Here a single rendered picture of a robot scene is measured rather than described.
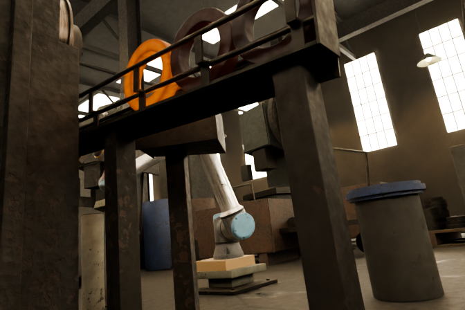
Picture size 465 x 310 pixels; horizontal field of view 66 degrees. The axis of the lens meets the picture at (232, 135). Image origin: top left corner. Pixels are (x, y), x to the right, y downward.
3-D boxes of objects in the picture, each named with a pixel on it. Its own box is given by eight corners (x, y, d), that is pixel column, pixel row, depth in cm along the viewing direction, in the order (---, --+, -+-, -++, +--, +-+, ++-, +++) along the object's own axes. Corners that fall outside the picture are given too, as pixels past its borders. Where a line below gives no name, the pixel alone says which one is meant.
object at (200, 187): (187, 258, 680) (179, 156, 734) (220, 255, 637) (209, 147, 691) (162, 262, 630) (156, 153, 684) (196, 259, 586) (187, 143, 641)
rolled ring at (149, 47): (187, 39, 84) (176, 34, 81) (174, 116, 83) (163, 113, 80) (140, 45, 96) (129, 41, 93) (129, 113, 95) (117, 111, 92)
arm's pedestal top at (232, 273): (229, 270, 240) (228, 264, 241) (266, 269, 220) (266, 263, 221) (193, 279, 217) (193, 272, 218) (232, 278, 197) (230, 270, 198)
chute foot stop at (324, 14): (320, 42, 54) (312, -20, 56) (316, 43, 54) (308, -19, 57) (340, 57, 59) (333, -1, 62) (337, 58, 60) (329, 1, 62)
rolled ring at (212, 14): (180, 28, 85) (169, 23, 83) (241, -1, 74) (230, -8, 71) (179, 103, 82) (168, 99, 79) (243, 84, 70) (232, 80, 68)
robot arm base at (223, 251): (230, 255, 234) (229, 239, 237) (250, 254, 220) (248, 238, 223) (207, 259, 222) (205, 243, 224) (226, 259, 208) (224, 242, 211)
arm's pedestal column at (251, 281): (230, 282, 243) (229, 270, 246) (277, 282, 218) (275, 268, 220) (185, 294, 214) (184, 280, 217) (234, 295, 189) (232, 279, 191)
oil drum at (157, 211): (164, 270, 431) (160, 196, 456) (135, 272, 467) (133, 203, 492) (199, 263, 476) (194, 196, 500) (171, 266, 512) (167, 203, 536)
